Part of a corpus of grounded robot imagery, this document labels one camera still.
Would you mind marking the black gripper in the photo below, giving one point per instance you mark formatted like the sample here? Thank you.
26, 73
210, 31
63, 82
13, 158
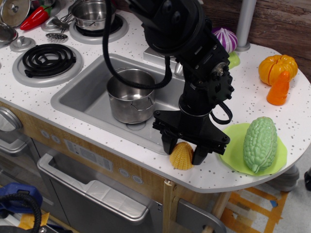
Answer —
198, 130

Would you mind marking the yellow toy corn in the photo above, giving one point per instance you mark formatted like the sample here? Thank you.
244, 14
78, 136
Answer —
181, 156

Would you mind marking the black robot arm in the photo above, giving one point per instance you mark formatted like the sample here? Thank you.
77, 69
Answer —
179, 28

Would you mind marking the steel pot in sink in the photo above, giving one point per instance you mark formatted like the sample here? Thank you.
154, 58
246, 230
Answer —
131, 105

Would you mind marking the grey toy sink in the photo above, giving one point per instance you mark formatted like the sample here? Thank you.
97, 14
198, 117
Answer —
85, 97

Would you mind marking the steel pot on stove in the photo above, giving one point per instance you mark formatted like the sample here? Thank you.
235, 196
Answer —
90, 15

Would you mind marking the steel pot lid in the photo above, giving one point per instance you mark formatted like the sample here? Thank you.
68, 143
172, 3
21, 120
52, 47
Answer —
14, 12

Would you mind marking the light green plate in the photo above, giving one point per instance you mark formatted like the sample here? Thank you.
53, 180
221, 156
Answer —
233, 155

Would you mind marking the green bitter gourd toy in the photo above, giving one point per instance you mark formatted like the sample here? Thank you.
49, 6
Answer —
260, 144

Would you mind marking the silver toy faucet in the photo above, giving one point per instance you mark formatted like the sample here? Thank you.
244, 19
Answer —
152, 56

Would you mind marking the green toy cutting board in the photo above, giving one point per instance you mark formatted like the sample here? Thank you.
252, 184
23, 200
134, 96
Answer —
234, 60

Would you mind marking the orange toy carrot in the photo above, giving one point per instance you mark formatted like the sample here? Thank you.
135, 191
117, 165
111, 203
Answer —
279, 90

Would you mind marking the silver oven door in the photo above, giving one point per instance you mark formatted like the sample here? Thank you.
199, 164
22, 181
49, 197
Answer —
95, 203

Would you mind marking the orange toy pumpkin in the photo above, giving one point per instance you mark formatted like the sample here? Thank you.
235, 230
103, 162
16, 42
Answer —
271, 67

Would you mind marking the purple toy onion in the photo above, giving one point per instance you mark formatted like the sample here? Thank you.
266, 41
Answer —
227, 38

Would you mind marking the grey support pole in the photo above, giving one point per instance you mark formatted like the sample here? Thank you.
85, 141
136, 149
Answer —
244, 24

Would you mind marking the black coil burner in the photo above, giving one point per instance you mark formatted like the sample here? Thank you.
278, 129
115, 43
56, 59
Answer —
48, 60

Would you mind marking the silver slotted spoon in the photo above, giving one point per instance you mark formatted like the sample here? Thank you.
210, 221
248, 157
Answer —
57, 36

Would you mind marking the blue tool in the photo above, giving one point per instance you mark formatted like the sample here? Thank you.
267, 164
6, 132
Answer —
20, 198

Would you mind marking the grey stove knob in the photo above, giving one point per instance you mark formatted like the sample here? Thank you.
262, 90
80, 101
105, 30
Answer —
22, 44

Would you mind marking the red toy pepper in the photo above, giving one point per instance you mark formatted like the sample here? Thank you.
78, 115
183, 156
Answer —
38, 16

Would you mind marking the steel strainer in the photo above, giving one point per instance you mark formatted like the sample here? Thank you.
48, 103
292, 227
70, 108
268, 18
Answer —
7, 34

